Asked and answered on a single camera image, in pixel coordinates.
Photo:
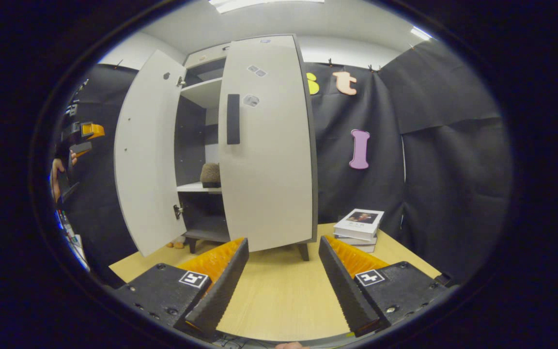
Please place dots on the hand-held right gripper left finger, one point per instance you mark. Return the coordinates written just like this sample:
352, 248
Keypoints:
228, 286

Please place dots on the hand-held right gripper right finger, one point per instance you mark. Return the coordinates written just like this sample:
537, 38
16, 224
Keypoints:
342, 291

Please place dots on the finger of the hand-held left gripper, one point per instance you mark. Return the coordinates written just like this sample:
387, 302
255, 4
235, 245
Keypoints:
91, 130
80, 147

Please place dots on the white shoe cabinet door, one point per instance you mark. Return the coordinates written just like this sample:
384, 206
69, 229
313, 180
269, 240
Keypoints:
271, 169
146, 155

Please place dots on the grey white shoe cabinet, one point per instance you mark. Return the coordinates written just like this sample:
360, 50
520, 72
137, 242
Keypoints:
196, 92

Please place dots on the brown fuzzy shoe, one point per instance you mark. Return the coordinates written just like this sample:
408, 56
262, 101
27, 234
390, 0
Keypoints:
210, 173

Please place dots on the small tan toy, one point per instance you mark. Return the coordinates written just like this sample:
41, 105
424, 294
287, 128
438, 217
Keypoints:
176, 242

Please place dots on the white book with photo cover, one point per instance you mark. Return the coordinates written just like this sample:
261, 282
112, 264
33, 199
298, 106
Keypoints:
360, 222

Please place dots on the small black clamp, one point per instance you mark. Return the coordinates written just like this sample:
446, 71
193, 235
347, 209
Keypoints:
444, 279

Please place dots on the black backdrop cloth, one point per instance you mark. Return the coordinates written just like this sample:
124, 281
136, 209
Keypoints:
453, 169

